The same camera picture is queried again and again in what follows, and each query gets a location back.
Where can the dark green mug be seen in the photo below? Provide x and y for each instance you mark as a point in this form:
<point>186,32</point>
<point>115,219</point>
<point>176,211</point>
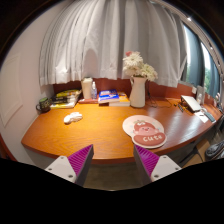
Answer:
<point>44,105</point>

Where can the red flat case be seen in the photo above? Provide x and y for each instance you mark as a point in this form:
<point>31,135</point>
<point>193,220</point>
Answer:
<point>88,101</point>

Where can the pink cartoon mouse pad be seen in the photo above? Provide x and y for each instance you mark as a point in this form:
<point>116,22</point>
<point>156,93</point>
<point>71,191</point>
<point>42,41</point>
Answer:
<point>145,131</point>

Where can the white and pink flowers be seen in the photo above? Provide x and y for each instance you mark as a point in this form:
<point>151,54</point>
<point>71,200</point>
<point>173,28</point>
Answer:
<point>134,66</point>

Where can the white cylindrical container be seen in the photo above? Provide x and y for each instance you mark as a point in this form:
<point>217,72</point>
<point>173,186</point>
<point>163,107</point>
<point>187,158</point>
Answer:
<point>86,84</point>

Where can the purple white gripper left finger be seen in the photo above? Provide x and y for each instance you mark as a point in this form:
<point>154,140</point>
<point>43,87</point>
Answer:
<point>73,168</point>

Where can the white computer mouse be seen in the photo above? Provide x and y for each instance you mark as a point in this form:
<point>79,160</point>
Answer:
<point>73,117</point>

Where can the white ceramic vase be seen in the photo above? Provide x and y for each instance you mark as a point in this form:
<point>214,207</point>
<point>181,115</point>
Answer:
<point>137,95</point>

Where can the stack of dark books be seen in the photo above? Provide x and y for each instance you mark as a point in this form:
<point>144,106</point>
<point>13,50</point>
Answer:
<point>65,99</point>

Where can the blue white book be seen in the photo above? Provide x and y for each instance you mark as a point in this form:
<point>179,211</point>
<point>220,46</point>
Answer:
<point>107,96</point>

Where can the white paper sheet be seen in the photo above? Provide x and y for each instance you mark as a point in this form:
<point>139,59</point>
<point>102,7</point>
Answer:
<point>201,116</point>

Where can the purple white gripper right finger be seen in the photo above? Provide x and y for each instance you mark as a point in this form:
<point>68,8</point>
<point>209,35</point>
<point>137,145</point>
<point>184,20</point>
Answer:
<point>151,166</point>

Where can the grey office chair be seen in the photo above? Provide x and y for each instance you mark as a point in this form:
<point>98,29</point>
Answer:
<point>215,151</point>

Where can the black remote control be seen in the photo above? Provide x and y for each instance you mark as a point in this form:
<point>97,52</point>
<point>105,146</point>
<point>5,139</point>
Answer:
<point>209,116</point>

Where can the orange yellow book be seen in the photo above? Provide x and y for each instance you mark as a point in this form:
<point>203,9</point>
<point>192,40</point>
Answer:
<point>123,100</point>

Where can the silver laptop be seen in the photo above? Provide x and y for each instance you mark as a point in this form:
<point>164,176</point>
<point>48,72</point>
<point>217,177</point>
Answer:
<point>191,102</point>

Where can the small clear bottle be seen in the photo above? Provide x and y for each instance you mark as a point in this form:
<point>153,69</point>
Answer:
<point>94,90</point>

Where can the white curtain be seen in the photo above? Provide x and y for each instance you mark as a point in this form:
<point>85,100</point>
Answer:
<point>91,37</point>

